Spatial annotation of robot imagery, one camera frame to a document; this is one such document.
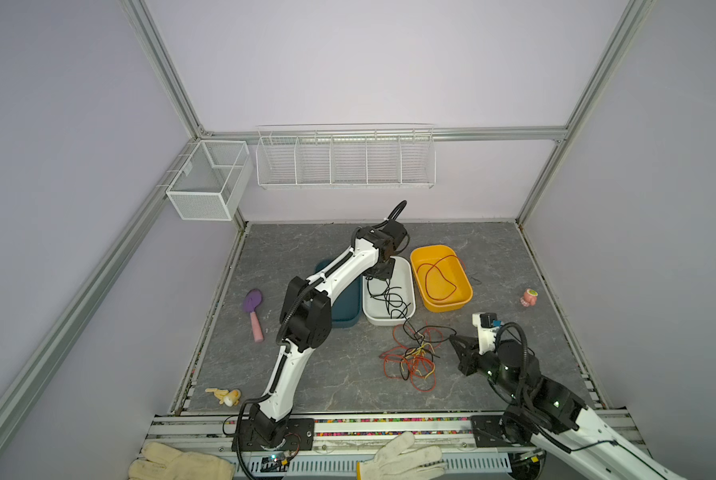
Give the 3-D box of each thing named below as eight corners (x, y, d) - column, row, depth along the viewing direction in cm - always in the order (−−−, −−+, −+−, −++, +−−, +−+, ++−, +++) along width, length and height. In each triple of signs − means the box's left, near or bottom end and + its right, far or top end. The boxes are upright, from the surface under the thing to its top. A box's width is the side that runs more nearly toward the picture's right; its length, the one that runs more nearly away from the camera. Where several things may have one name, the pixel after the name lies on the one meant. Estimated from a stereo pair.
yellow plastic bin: (415, 314, 97) (417, 304, 92) (409, 256, 113) (411, 245, 108) (470, 314, 97) (476, 304, 92) (457, 256, 113) (460, 245, 108)
